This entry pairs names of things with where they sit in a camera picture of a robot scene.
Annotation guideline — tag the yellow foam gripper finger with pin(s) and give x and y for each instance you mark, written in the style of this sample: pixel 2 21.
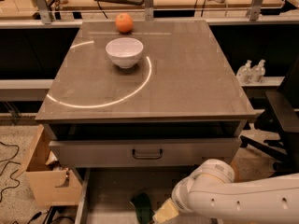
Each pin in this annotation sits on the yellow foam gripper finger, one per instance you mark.
pixel 167 211

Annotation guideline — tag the green yellow sponge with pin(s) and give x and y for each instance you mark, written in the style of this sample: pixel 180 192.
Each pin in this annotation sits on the green yellow sponge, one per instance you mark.
pixel 143 209

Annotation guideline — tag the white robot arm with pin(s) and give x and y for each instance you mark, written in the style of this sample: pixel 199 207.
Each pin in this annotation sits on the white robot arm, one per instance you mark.
pixel 211 191

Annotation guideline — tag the open grey middle drawer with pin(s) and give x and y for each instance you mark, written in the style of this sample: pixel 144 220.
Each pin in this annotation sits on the open grey middle drawer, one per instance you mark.
pixel 108 192

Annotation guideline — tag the grey top drawer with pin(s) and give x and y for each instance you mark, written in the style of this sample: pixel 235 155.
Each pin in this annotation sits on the grey top drawer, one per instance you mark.
pixel 118 153

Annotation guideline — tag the grey cabinet counter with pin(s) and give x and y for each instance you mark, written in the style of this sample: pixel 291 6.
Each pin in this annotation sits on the grey cabinet counter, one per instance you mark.
pixel 182 75

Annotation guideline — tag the cardboard box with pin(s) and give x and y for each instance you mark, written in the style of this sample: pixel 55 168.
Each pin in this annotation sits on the cardboard box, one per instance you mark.
pixel 50 187

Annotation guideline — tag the black office chair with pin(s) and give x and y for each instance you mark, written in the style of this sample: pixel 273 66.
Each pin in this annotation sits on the black office chair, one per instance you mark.
pixel 280 117

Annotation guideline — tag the clear plastic bottle right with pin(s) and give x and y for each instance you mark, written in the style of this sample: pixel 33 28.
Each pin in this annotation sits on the clear plastic bottle right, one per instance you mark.
pixel 257 72

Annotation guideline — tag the white ceramic bowl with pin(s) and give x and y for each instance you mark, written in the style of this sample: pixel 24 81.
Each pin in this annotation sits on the white ceramic bowl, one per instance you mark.
pixel 125 52

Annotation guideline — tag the orange fruit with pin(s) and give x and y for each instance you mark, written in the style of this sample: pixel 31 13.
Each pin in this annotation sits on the orange fruit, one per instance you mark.
pixel 124 23

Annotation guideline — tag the black drawer handle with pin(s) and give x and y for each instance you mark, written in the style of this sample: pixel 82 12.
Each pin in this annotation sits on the black drawer handle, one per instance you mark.
pixel 147 155

